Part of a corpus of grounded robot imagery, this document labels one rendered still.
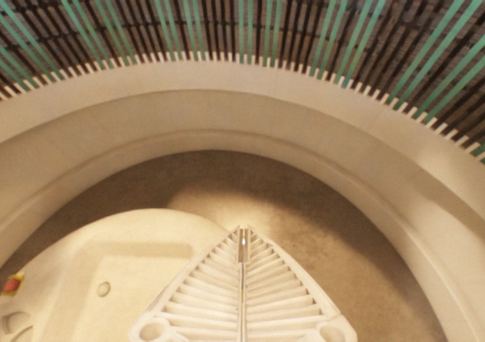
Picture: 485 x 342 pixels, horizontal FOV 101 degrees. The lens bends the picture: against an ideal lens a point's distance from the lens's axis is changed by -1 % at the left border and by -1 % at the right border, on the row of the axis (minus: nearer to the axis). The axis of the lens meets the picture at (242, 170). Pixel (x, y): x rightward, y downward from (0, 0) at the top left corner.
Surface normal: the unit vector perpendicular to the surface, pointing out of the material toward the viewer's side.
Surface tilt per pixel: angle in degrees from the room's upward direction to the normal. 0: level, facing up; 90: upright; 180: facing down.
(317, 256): 0
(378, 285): 0
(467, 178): 90
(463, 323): 90
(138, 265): 0
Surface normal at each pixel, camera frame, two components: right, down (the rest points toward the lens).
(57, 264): -0.01, -0.53
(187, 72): 0.01, 0.85
